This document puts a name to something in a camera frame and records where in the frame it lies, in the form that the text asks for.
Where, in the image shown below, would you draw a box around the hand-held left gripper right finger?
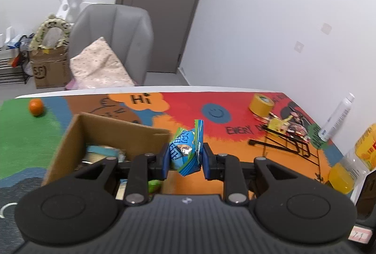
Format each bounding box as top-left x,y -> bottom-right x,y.
202,142 -> 295,206

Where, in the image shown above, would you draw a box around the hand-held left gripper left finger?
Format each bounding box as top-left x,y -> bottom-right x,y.
73,142 -> 177,206

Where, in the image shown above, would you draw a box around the blue green snack packet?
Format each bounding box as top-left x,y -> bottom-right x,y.
168,119 -> 205,177

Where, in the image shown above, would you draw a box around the small green snack packet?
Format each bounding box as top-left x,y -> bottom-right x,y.
146,179 -> 162,194

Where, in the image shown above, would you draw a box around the yellow tape roll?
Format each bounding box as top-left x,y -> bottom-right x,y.
248,93 -> 275,116

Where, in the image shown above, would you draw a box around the yellow snack packet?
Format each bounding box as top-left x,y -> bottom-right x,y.
266,117 -> 293,134

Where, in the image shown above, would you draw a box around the pink printed snack packets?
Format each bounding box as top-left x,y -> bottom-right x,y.
282,107 -> 309,140

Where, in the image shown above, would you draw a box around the dotted cream pillow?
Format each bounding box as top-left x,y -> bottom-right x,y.
65,36 -> 136,91

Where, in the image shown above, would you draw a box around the white spray bottle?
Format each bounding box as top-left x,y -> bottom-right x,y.
318,92 -> 356,143

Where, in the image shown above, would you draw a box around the orange juice bottle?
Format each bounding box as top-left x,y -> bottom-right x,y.
328,123 -> 376,194

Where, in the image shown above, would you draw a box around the grey upholstered chair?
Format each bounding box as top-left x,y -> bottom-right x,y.
68,3 -> 155,87

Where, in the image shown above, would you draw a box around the grey door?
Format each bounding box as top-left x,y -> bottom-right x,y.
115,0 -> 217,74

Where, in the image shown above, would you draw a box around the orange fruit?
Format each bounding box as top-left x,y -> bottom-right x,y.
28,98 -> 45,116

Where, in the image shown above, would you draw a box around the small brown cardboard box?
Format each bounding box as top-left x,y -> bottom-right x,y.
31,42 -> 71,89

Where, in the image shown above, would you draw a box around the black phone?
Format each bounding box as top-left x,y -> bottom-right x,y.
356,170 -> 376,221

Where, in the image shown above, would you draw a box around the black shoe rack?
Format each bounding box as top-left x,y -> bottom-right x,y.
0,55 -> 31,86

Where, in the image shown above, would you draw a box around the blue white plastic bag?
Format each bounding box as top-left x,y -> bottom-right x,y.
5,33 -> 35,52

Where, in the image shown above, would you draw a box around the black wire rack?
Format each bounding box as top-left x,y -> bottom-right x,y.
248,124 -> 324,181

